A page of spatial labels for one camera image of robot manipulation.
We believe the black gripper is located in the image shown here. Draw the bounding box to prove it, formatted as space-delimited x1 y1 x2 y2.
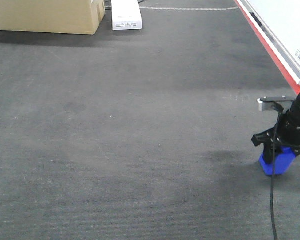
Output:
251 111 300 165

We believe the blue plastic block part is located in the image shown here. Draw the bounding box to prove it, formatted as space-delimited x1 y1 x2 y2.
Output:
259 146 296 176

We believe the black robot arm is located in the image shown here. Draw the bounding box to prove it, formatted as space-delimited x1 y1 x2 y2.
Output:
251 93 300 164

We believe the white machine panel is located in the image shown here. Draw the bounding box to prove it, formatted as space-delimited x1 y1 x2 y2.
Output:
243 0 300 85

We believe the long white carton box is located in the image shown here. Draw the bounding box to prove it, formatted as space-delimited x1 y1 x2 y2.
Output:
111 0 143 31

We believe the large cardboard box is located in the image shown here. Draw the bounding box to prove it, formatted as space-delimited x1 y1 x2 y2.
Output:
0 0 106 35

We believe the black camera cable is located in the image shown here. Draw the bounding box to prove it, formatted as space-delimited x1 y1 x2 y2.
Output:
269 109 285 240

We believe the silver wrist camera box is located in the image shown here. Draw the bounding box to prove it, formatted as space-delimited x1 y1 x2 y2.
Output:
257 95 296 112

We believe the red conveyor side rail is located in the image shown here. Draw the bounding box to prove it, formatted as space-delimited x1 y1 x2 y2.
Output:
234 0 300 95

